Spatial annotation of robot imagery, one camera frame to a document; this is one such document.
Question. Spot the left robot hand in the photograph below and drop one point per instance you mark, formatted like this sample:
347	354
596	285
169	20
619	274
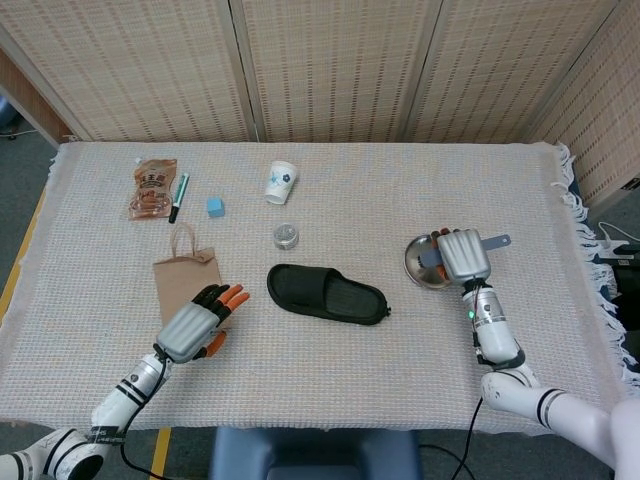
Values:
187	332

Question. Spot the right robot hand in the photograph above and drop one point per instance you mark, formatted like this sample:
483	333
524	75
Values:
462	255

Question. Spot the black slipper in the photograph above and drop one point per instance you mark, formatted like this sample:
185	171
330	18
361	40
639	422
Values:
300	290

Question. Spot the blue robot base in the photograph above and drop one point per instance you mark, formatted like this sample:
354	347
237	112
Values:
310	455

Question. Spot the round steel plate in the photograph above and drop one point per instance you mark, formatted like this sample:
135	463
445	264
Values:
425	280

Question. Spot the brown paper bag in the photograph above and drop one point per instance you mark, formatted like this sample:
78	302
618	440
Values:
185	280

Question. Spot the blue cube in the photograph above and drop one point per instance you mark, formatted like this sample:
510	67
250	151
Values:
215	207

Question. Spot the green and black marker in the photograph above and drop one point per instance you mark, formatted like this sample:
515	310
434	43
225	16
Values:
179	197

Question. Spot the small round clear container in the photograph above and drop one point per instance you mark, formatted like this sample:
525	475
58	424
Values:
286	237

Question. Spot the brown snack pouch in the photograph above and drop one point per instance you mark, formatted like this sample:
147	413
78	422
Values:
150	192

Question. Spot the woven fringed tablecloth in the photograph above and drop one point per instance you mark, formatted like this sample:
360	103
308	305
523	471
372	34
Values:
350	360

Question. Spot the black device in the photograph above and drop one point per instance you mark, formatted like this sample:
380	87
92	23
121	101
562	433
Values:
627	275

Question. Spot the white paper cup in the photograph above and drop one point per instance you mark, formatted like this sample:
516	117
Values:
280	182

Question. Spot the bamboo folding screen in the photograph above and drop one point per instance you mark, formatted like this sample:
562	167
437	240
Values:
340	65

